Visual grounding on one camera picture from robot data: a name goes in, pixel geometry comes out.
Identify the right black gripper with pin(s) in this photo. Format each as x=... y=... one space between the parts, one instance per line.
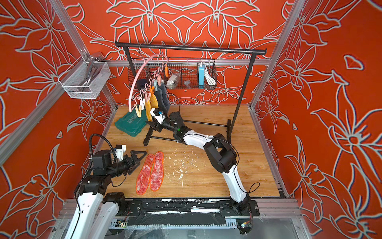
x=156 y=126

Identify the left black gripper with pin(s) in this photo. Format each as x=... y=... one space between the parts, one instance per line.
x=131 y=166

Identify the dark grey insole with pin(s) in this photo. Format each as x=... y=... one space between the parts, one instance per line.
x=166 y=102
x=158 y=95

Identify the yellow insole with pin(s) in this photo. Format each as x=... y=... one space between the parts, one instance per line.
x=153 y=101
x=148 y=110

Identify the red patterned insole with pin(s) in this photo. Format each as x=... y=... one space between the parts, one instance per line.
x=143 y=179

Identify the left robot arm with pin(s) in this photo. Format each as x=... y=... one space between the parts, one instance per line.
x=96 y=208

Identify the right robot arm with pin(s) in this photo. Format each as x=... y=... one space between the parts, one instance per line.
x=220 y=152

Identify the pink clip hanger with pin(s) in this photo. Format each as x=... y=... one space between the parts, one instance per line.
x=138 y=96

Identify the green tool case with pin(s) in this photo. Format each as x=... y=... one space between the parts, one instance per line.
x=131 y=124

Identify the blue box in basket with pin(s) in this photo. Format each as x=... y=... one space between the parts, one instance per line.
x=201 y=75

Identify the white mesh basket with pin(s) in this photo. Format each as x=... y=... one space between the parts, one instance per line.
x=87 y=79

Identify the black garment rack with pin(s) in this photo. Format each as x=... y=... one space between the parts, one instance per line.
x=230 y=123

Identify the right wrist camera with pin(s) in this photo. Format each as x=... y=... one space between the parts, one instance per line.
x=158 y=115

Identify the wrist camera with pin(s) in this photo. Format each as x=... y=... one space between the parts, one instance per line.
x=158 y=115
x=119 y=151

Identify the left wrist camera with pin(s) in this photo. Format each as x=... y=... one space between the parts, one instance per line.
x=119 y=151

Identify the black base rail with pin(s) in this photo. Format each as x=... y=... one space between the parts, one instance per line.
x=182 y=213

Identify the black wire basket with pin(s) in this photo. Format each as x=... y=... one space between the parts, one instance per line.
x=171 y=75

